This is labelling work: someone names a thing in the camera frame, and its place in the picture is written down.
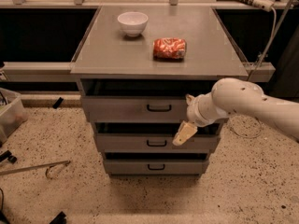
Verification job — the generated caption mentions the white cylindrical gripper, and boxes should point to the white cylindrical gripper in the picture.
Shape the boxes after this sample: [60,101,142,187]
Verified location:
[173,93,229,146]

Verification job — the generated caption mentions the grey top drawer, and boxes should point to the grey top drawer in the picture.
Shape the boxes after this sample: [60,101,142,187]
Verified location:
[81,96,187,123]

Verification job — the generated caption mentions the grey drawer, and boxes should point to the grey drawer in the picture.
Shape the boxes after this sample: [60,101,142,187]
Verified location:
[94,133,221,153]
[81,96,187,123]
[104,160,209,175]

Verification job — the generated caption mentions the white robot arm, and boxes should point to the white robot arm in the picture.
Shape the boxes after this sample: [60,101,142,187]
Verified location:
[173,77,299,146]

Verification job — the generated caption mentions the grey drawer cabinet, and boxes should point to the grey drawer cabinet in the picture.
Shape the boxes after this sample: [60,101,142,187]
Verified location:
[71,5,248,162]

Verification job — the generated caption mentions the grey middle drawer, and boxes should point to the grey middle drawer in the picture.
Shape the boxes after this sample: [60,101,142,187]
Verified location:
[94,133,221,153]

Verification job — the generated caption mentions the grey bottom drawer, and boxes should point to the grey bottom drawer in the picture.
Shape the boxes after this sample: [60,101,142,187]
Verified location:
[104,160,209,175]

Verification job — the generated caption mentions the orange snack bag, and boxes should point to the orange snack bag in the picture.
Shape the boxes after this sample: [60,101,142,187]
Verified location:
[153,38,187,60]

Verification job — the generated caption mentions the white ceramic bowl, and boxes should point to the white ceramic bowl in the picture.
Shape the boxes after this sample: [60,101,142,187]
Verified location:
[118,12,149,37]

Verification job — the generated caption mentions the small black floor clip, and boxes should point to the small black floor clip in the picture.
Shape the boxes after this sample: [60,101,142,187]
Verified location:
[52,97,64,109]

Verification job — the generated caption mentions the long metal rod tool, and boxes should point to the long metal rod tool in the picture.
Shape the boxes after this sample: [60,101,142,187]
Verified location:
[0,161,71,176]

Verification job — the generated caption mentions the black object bottom edge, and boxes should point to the black object bottom edge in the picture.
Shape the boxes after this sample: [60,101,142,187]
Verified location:
[50,212,66,224]

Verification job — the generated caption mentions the clear plastic storage bin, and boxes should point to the clear plastic storage bin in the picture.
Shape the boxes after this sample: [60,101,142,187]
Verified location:
[0,88,28,145]

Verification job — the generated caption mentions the white cable on floor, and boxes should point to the white cable on floor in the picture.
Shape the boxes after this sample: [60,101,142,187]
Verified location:
[228,7,278,140]

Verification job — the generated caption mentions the black bracket at left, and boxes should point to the black bracket at left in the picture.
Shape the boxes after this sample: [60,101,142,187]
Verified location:
[0,150,17,163]

